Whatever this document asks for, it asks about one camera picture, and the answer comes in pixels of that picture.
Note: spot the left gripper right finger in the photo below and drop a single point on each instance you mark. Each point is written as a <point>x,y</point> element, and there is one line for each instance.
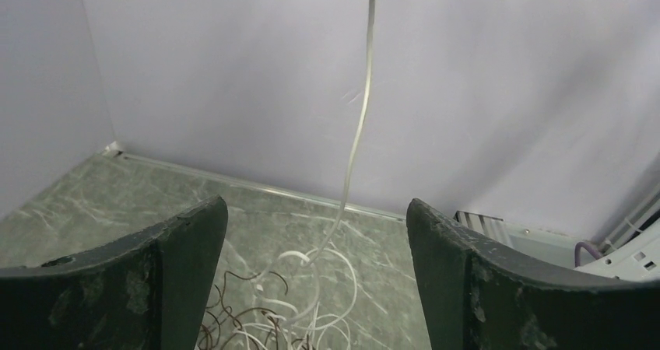
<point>478,293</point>

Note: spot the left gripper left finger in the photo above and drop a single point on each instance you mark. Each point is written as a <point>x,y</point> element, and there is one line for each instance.
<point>146,290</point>

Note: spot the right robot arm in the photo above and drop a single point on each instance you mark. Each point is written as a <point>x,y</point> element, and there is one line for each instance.
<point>635,261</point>

